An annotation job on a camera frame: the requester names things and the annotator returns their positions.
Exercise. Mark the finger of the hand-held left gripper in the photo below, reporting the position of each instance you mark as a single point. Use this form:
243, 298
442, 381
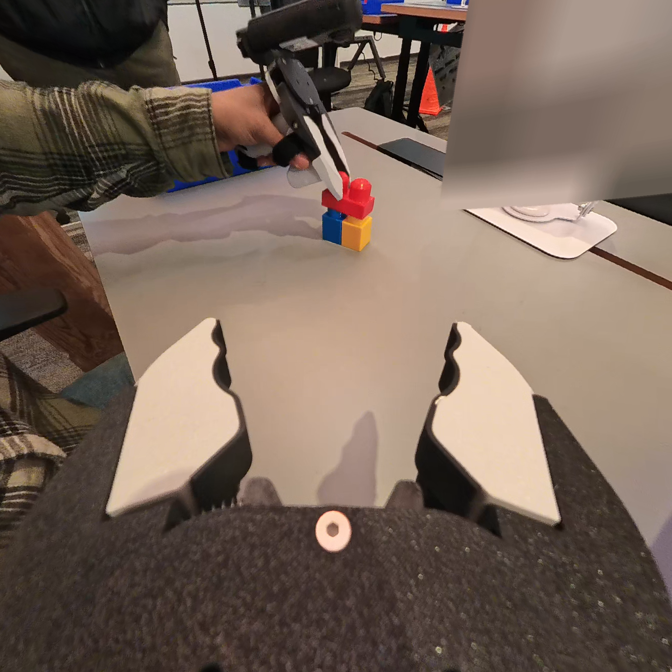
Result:
338, 147
325, 168

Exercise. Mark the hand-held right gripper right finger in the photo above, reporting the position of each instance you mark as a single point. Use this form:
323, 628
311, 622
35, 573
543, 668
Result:
493, 435

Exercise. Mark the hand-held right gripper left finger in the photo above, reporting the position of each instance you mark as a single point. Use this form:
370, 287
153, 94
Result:
178, 425

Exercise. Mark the red two-stud toy block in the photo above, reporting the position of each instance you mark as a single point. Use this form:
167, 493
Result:
354, 202

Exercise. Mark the blue toy block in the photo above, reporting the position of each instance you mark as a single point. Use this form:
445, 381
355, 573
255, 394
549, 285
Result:
332, 228

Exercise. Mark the orange toy block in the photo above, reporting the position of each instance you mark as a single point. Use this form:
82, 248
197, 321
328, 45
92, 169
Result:
358, 233

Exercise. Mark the blue plastic bin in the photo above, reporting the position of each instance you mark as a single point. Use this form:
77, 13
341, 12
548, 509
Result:
375, 6
210, 84

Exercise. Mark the person's left hand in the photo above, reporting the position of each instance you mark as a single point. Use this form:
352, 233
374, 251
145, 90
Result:
241, 120

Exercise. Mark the black office stool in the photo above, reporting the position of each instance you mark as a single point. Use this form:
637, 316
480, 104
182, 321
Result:
336, 78

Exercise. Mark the orange traffic cone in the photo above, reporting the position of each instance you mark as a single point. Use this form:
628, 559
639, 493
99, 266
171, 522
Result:
430, 99

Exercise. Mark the black tripod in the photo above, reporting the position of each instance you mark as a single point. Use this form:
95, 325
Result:
206, 42

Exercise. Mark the brown background table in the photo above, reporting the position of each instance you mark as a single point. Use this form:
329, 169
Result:
420, 10

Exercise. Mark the wooden pillar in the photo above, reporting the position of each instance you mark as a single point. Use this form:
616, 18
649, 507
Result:
57, 273

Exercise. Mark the white document stand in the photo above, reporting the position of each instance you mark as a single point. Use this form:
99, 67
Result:
556, 231

